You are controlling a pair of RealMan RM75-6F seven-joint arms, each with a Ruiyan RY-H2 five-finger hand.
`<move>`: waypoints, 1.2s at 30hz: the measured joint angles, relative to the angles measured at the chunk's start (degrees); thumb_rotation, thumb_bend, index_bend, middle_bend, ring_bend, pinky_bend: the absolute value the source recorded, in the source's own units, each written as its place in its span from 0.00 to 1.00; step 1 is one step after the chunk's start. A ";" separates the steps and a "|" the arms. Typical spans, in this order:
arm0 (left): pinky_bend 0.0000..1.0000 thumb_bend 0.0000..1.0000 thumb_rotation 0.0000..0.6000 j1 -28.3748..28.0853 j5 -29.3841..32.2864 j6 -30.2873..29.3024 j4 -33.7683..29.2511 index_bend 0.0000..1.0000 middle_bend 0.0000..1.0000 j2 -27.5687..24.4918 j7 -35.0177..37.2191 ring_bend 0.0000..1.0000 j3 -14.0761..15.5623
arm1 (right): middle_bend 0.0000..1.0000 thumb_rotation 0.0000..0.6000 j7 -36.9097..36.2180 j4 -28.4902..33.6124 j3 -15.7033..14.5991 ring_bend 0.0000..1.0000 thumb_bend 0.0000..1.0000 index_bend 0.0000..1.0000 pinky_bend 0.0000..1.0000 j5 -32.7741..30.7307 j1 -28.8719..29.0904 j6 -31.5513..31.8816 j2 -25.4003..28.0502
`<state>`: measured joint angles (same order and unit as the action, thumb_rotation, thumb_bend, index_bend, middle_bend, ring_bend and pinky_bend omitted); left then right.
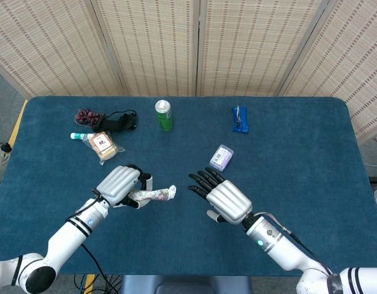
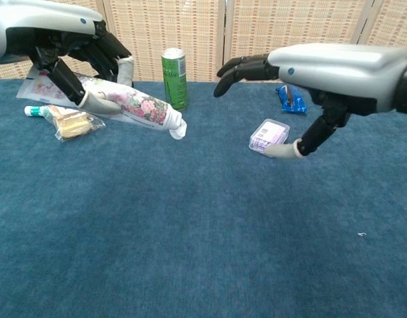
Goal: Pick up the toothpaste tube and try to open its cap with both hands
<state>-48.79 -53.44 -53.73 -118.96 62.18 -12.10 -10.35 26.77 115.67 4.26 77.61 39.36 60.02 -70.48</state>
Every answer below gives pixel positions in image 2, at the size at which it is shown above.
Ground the blue snack packet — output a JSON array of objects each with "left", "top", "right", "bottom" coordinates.
[{"left": 275, "top": 84, "right": 308, "bottom": 116}]

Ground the blue felt table mat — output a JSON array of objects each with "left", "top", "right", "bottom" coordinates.
[{"left": 0, "top": 78, "right": 407, "bottom": 318}]

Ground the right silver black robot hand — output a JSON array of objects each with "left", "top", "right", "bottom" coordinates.
[{"left": 213, "top": 42, "right": 407, "bottom": 161}]

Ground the sandwich packet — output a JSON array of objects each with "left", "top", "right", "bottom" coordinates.
[{"left": 42, "top": 105, "right": 107, "bottom": 142}]

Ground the clear box with purple contents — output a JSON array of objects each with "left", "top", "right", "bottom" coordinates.
[{"left": 248, "top": 118, "right": 291, "bottom": 156}]

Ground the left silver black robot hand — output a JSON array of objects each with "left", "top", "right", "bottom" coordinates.
[{"left": 0, "top": 0, "right": 135, "bottom": 115}]

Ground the floral print toothpaste tube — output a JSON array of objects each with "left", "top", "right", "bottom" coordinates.
[{"left": 16, "top": 71, "right": 188, "bottom": 140}]

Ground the green drink can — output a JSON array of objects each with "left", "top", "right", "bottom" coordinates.
[{"left": 161, "top": 48, "right": 188, "bottom": 111}]

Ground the small white green tube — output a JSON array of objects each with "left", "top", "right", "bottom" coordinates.
[{"left": 23, "top": 105, "right": 50, "bottom": 117}]

